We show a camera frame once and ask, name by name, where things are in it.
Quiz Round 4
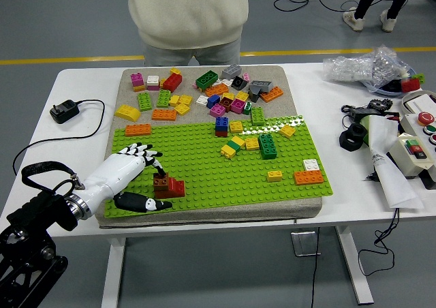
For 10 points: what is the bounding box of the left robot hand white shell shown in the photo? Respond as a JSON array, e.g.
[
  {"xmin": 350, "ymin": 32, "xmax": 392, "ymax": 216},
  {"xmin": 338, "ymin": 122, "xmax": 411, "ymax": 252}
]
[{"xmin": 80, "ymin": 143, "xmax": 173, "ymax": 219}]

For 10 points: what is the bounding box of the brown brick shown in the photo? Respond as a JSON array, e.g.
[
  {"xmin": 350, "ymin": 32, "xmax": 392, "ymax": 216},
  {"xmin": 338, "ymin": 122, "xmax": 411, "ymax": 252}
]
[{"xmin": 152, "ymin": 172, "xmax": 170, "ymax": 191}]

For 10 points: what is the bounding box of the orange long brick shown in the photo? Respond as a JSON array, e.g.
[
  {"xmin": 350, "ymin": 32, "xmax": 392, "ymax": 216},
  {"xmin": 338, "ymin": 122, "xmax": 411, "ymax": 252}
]
[
  {"xmin": 293, "ymin": 170, "xmax": 325, "ymax": 187},
  {"xmin": 204, "ymin": 83, "xmax": 230, "ymax": 98},
  {"xmin": 125, "ymin": 123, "xmax": 153, "ymax": 138},
  {"xmin": 260, "ymin": 86, "xmax": 285, "ymax": 104},
  {"xmin": 151, "ymin": 108, "xmax": 178, "ymax": 122}
]

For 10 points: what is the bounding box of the yellow curved brick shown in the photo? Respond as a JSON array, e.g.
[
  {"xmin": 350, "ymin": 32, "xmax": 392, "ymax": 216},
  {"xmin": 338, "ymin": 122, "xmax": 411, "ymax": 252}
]
[{"xmin": 114, "ymin": 104, "xmax": 142, "ymax": 123}]

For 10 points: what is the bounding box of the red long brick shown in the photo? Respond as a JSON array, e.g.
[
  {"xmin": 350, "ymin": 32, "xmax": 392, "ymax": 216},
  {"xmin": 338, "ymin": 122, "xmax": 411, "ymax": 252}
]
[{"xmin": 163, "ymin": 73, "xmax": 184, "ymax": 93}]

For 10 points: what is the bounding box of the magenta brick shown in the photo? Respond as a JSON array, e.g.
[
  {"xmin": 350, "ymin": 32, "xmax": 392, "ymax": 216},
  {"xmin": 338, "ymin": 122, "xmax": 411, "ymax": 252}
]
[
  {"xmin": 230, "ymin": 98, "xmax": 247, "ymax": 115},
  {"xmin": 209, "ymin": 103, "xmax": 227, "ymax": 119}
]

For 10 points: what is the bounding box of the dark red brick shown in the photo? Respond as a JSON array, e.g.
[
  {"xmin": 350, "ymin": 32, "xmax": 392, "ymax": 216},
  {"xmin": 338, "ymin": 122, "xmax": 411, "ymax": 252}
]
[{"xmin": 218, "ymin": 96, "xmax": 234, "ymax": 113}]

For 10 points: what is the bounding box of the dark green long brick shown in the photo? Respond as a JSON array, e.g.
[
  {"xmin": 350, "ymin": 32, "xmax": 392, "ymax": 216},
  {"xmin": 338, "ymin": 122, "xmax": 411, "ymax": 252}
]
[{"xmin": 195, "ymin": 70, "xmax": 220, "ymax": 92}]

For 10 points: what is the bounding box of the black slope brick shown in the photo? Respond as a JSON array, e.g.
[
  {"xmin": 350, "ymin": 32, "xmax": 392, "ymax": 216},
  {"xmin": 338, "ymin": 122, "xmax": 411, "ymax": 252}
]
[{"xmin": 231, "ymin": 76, "xmax": 249, "ymax": 91}]

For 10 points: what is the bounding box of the dark green tall brick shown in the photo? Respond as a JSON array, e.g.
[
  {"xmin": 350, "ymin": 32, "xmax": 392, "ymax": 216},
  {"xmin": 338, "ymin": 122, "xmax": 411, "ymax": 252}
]
[{"xmin": 258, "ymin": 134, "xmax": 278, "ymax": 161}]

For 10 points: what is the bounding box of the grey slope brick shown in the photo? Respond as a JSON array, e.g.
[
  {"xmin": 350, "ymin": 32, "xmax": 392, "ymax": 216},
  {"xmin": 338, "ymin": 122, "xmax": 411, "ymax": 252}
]
[{"xmin": 248, "ymin": 80, "xmax": 275, "ymax": 95}]

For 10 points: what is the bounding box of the green studded baseplate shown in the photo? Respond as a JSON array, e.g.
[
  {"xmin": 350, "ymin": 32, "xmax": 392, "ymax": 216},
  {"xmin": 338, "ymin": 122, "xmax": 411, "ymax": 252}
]
[{"xmin": 103, "ymin": 115, "xmax": 334, "ymax": 219}]

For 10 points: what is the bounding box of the white table leg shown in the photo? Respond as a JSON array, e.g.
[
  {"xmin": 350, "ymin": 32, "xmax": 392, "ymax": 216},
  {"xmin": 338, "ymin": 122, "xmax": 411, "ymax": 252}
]
[
  {"xmin": 334, "ymin": 225, "xmax": 375, "ymax": 306},
  {"xmin": 101, "ymin": 236, "xmax": 127, "ymax": 308}
]

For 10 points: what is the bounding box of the large black nut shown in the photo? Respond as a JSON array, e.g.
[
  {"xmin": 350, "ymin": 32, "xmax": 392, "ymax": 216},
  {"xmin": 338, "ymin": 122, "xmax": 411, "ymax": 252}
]
[{"xmin": 339, "ymin": 123, "xmax": 369, "ymax": 151}]

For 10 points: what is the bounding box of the black power adapter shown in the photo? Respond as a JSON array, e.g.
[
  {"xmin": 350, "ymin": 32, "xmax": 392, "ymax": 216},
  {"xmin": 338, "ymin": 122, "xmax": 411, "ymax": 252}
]
[{"xmin": 341, "ymin": 104, "xmax": 400, "ymax": 122}]

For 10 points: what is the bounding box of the green sheet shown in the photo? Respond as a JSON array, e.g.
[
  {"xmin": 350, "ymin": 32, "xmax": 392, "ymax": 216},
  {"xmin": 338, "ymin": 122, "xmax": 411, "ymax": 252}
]
[{"xmin": 360, "ymin": 114, "xmax": 373, "ymax": 146}]

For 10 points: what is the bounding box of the clear bubble wrap bag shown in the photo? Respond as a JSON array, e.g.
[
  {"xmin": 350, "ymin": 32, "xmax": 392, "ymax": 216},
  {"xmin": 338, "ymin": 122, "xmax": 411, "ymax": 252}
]
[{"xmin": 324, "ymin": 45, "xmax": 416, "ymax": 91}]

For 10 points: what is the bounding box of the black gear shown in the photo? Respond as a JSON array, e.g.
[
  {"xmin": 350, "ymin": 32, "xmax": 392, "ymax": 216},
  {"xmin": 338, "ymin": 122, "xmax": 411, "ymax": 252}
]
[{"xmin": 368, "ymin": 97, "xmax": 393, "ymax": 112}]

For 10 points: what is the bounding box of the white paper sheet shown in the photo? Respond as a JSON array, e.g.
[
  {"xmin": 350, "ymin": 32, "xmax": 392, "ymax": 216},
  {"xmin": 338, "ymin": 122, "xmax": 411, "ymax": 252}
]
[{"xmin": 368, "ymin": 114, "xmax": 425, "ymax": 210}]

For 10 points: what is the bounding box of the blue-rimmed bowl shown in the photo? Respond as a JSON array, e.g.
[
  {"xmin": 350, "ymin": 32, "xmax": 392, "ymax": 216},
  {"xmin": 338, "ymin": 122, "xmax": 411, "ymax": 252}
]
[{"xmin": 361, "ymin": 67, "xmax": 419, "ymax": 98}]

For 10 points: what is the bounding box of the control box with red button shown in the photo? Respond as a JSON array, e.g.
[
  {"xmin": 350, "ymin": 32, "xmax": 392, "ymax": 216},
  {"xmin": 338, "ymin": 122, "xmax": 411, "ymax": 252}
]
[{"xmin": 398, "ymin": 111, "xmax": 436, "ymax": 146}]

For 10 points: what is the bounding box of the white rounded device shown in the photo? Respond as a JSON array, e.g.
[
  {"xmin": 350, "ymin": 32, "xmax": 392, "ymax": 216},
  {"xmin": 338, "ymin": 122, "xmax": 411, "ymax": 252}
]
[{"xmin": 401, "ymin": 89, "xmax": 436, "ymax": 115}]

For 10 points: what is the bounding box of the black plug cord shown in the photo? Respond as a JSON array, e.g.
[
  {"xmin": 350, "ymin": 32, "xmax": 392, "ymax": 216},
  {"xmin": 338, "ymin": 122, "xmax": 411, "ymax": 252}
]
[{"xmin": 12, "ymin": 98, "xmax": 106, "ymax": 177}]

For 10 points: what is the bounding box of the black wall plug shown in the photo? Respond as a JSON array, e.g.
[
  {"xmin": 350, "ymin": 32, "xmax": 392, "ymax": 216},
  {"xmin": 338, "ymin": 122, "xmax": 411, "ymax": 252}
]
[{"xmin": 49, "ymin": 98, "xmax": 81, "ymax": 125}]

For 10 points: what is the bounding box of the metal bracket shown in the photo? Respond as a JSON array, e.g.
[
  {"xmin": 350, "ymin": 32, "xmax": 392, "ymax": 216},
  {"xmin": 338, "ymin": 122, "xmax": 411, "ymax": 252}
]
[{"xmin": 290, "ymin": 230, "xmax": 322, "ymax": 258}]

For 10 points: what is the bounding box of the black hanging cable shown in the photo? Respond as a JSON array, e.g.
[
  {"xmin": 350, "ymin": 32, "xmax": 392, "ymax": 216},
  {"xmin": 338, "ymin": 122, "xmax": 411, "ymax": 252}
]
[
  {"xmin": 357, "ymin": 206, "xmax": 401, "ymax": 277},
  {"xmin": 310, "ymin": 226, "xmax": 322, "ymax": 308}
]

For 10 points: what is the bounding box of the white switch box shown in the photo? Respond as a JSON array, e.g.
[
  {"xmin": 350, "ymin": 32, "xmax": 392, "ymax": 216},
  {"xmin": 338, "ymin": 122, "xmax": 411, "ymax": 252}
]
[{"xmin": 388, "ymin": 133, "xmax": 436, "ymax": 180}]

